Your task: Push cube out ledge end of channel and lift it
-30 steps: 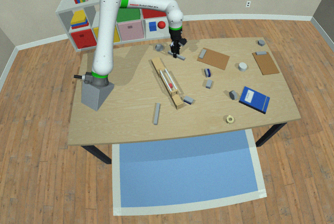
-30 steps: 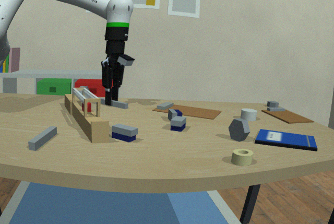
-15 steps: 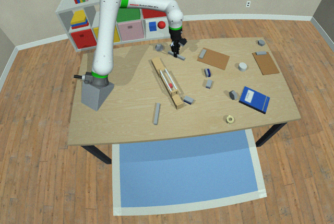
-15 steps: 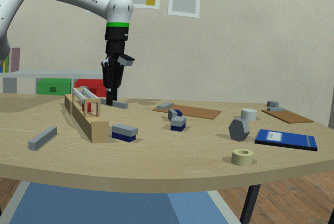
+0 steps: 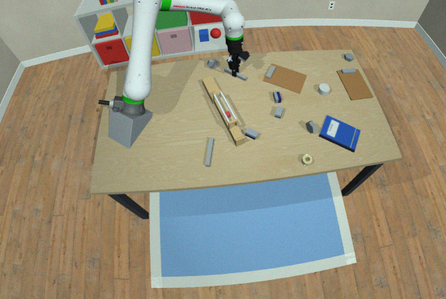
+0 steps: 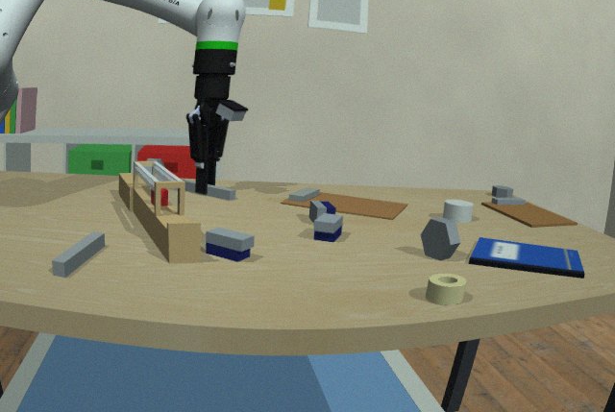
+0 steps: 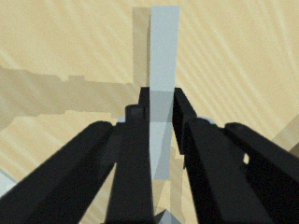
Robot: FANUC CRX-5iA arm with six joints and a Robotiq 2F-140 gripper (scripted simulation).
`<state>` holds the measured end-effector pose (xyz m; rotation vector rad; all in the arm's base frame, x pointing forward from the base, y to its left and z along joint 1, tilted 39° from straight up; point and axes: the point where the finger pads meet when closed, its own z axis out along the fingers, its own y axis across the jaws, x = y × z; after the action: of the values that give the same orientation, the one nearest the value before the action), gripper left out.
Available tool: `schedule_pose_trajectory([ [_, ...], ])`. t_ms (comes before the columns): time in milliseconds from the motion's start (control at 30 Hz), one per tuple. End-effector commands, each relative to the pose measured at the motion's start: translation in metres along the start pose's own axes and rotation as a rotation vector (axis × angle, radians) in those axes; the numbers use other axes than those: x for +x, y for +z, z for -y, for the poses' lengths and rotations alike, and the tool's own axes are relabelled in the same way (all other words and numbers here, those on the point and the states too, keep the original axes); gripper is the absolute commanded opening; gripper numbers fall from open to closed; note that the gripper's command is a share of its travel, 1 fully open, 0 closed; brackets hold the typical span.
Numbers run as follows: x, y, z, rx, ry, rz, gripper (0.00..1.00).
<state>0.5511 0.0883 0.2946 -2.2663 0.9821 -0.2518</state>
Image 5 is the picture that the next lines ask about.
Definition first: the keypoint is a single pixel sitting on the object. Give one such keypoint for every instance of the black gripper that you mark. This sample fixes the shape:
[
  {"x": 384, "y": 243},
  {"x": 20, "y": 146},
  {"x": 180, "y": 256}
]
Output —
[{"x": 234, "y": 63}]

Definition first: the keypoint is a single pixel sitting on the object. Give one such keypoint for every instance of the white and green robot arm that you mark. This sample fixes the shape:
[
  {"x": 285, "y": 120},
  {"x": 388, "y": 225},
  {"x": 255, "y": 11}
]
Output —
[{"x": 137, "y": 84}]

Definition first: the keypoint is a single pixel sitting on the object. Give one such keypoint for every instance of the pale grey cylinder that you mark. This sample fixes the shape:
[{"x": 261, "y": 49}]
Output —
[{"x": 323, "y": 89}]

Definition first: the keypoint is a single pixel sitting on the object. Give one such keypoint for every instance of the blue notebook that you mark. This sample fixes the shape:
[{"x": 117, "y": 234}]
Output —
[{"x": 340, "y": 133}]

